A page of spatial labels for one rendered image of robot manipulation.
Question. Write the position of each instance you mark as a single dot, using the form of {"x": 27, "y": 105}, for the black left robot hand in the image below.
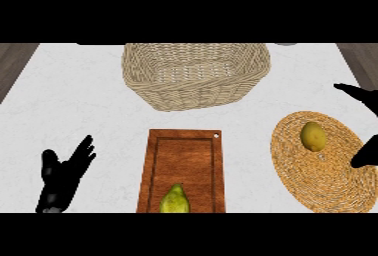
{"x": 62, "y": 173}

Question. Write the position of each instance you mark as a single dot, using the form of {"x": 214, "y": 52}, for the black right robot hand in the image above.
{"x": 366, "y": 96}

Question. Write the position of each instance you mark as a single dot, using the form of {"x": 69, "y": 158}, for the yellow lemon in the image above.
{"x": 313, "y": 136}

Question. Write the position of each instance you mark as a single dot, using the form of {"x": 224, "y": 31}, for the round woven straw placemat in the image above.
{"x": 319, "y": 166}

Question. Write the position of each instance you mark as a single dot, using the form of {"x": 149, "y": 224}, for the beige wicker basket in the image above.
{"x": 195, "y": 76}

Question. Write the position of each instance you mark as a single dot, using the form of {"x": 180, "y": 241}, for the green pear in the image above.
{"x": 174, "y": 200}

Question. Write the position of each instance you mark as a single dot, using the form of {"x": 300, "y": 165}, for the brown wooden cutting board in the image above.
{"x": 182, "y": 166}

